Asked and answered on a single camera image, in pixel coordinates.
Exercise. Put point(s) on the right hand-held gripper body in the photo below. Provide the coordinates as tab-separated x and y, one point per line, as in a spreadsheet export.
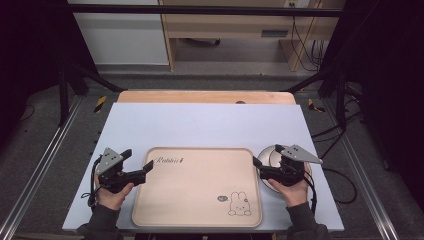
290	173

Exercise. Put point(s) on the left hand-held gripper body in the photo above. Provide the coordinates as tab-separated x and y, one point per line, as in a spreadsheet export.
115	176

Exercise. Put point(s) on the round silver metal plate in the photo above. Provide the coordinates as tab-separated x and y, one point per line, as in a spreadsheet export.
269	158

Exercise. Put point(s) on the person's left hand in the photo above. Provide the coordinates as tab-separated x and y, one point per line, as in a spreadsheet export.
110	198

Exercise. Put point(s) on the person's right hand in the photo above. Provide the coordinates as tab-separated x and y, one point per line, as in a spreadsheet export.
295	195

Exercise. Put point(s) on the wooden tray with rabbit print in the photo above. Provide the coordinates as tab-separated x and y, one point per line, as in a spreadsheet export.
193	193

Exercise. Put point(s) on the yellow and black tape strip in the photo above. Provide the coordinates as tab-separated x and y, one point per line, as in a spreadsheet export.
100	104
313	105

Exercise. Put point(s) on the black metal stand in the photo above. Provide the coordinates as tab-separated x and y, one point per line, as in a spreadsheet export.
340	96
63	93

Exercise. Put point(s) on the light wooden table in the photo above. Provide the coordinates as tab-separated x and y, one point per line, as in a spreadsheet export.
200	97

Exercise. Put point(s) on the white cabinet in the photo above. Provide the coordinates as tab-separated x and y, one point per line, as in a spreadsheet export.
123	40

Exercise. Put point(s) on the light wooden desk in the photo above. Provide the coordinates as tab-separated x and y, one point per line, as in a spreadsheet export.
230	25

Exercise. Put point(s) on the black curtain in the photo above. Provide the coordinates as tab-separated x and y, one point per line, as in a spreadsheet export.
390	66
30	50

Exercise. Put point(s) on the black horizontal metal bar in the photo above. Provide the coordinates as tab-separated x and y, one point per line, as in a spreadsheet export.
200	10

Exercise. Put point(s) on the aluminium floor rail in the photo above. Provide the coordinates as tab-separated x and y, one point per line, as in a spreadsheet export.
363	176
40	160

